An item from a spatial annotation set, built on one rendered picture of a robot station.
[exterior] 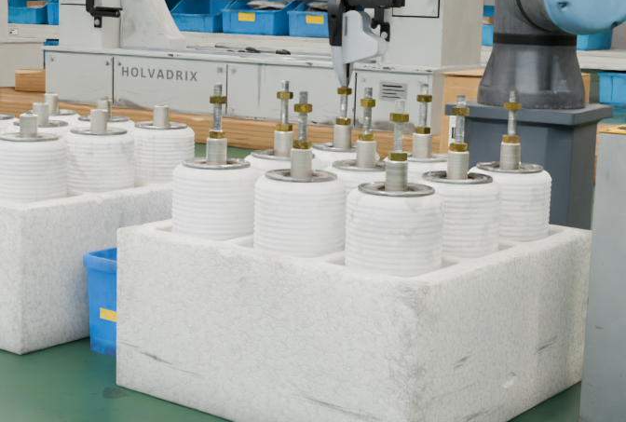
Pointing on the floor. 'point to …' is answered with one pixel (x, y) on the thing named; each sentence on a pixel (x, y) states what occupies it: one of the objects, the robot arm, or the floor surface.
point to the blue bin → (102, 299)
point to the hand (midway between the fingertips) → (339, 74)
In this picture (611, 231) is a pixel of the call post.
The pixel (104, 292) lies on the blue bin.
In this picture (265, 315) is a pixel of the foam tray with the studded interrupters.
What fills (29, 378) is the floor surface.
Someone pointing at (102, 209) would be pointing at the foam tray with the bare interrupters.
